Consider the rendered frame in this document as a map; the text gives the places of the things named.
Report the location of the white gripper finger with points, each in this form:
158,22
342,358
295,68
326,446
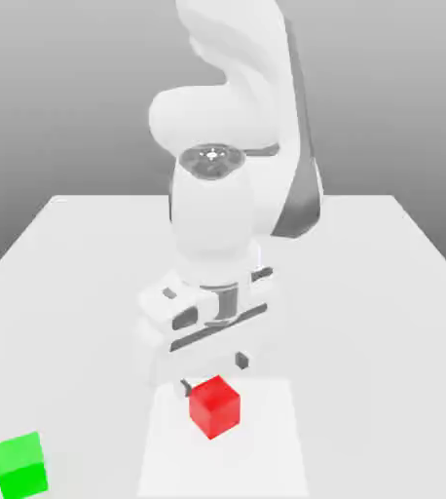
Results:
185,387
241,360

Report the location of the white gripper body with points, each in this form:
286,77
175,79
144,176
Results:
215,343

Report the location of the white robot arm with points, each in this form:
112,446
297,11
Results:
211,218

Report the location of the small red cube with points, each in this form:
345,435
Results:
215,405

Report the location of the small green cube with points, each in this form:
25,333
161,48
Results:
21,466

